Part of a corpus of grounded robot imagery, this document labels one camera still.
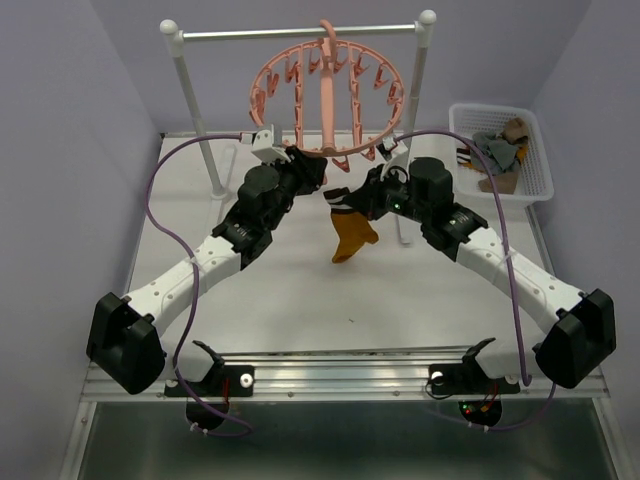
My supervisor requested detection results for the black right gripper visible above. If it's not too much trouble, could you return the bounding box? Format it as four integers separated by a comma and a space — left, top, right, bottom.
341, 163, 430, 224

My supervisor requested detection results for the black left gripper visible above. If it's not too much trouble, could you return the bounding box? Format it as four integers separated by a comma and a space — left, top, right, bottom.
263, 145, 326, 230

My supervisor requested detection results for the mustard brown striped sock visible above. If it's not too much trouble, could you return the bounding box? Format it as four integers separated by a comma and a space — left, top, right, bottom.
323, 187, 379, 264

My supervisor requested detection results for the pink round clip hanger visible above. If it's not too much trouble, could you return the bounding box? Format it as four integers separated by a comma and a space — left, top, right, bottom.
249, 19, 405, 173

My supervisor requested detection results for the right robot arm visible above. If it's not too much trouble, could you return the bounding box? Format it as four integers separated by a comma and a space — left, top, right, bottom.
344, 157, 616, 390

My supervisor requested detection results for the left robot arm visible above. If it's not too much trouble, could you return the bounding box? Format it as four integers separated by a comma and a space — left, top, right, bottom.
86, 147, 328, 395

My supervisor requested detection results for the grey sock in basket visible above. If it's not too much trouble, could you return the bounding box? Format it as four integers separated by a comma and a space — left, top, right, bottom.
472, 132, 520, 175

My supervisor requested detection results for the white plastic basket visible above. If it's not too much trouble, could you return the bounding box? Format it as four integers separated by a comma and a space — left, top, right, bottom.
449, 103, 554, 209

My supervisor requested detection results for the beige sock in basket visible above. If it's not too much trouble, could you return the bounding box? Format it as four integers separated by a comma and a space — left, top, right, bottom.
490, 117, 529, 194

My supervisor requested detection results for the white drying rack stand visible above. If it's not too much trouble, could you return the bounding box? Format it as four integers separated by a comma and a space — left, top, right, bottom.
159, 10, 439, 246

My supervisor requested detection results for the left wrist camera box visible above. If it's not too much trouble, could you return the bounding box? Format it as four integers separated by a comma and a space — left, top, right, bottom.
251, 124, 286, 164

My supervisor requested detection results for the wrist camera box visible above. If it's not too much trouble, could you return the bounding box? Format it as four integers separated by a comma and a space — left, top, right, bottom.
251, 124, 286, 164
377, 135, 409, 180

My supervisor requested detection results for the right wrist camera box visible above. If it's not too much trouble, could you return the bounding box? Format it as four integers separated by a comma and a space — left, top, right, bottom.
377, 135, 409, 180

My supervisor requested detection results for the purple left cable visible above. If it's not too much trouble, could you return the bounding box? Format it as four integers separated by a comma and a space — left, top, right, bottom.
144, 132, 254, 438

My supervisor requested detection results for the aluminium mounting rail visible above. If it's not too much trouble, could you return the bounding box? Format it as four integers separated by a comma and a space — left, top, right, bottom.
80, 345, 610, 403

